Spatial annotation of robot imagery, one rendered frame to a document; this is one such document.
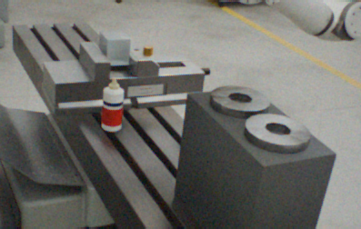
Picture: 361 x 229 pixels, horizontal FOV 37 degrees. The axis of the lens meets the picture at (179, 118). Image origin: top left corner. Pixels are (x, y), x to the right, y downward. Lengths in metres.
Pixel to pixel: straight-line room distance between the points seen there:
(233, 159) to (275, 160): 0.07
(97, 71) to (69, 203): 0.28
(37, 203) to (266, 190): 0.52
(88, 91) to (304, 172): 0.57
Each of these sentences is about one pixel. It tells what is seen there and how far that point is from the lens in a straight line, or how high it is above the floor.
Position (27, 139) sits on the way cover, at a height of 0.86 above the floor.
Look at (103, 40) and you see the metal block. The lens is 1.19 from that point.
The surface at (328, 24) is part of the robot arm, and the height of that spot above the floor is 1.15.
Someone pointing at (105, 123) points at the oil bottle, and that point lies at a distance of 1.09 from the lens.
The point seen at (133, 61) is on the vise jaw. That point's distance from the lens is 1.17.
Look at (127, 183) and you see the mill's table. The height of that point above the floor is 0.92.
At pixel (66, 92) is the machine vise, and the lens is 1.15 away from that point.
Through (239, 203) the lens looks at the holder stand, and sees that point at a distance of 0.74.
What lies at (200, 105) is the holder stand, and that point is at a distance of 0.81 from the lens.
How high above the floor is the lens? 1.45
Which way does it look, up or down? 27 degrees down
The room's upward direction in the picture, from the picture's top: 7 degrees clockwise
